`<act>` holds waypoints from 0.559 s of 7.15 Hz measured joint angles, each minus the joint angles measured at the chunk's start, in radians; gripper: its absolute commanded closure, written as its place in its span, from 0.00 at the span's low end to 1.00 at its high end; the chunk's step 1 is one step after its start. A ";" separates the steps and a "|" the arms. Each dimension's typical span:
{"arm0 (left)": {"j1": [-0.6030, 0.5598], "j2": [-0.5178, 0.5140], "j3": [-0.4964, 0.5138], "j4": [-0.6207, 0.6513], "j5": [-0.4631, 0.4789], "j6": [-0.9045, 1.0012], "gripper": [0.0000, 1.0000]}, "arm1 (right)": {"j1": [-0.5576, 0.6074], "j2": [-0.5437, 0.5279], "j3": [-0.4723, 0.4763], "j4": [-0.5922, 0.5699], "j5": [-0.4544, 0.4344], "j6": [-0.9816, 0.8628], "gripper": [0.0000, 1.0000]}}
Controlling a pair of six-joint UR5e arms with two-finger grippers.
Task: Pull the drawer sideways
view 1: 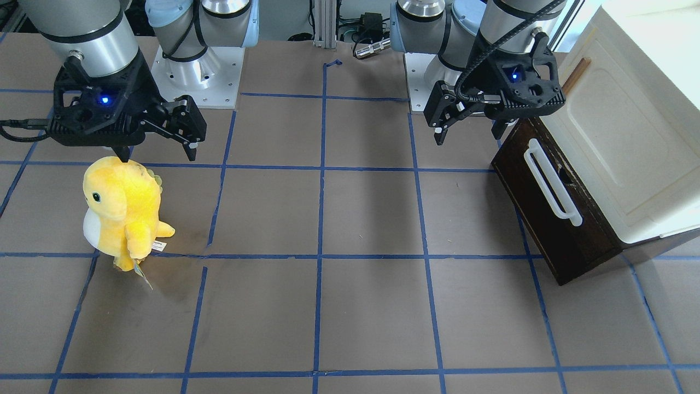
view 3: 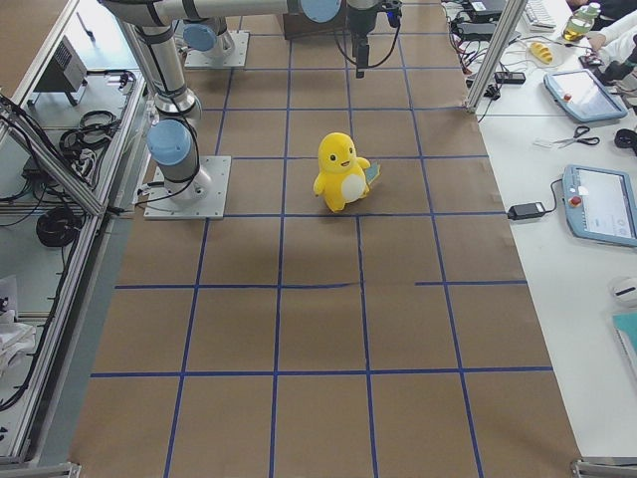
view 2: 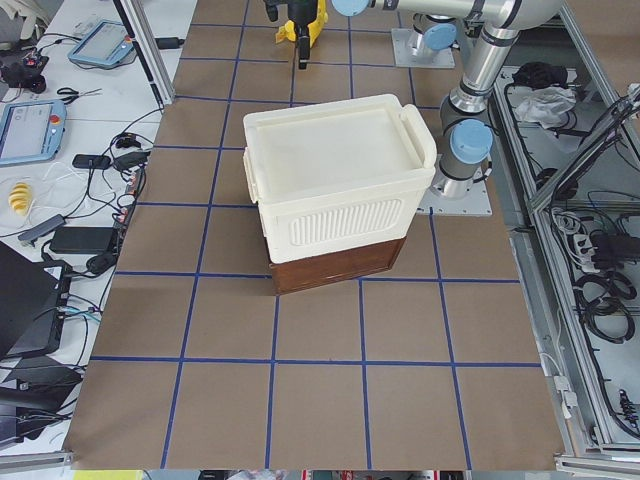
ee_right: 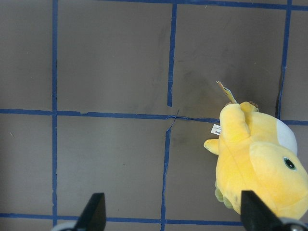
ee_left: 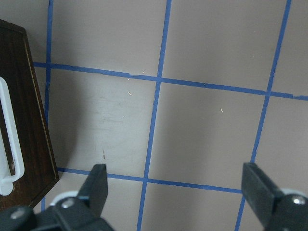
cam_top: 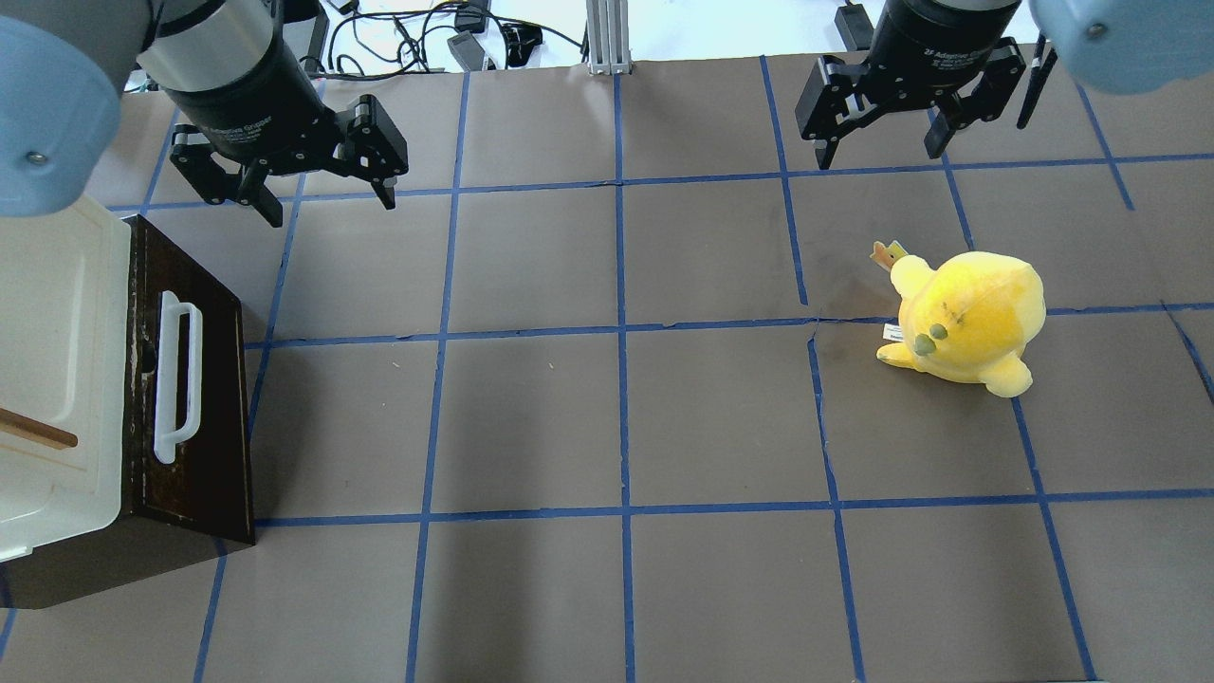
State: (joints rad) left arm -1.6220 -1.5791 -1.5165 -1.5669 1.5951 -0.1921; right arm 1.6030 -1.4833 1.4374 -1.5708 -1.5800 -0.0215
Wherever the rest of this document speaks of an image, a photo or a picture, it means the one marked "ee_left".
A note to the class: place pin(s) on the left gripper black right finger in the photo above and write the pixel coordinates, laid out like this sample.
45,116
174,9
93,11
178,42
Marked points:
261,193

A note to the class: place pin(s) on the dark wooden drawer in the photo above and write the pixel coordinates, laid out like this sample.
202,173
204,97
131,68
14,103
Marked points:
17,69

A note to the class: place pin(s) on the white drawer handle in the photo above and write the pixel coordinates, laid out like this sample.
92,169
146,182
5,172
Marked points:
6,178

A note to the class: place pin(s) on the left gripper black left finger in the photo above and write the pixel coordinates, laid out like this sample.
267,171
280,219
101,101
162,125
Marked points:
94,190

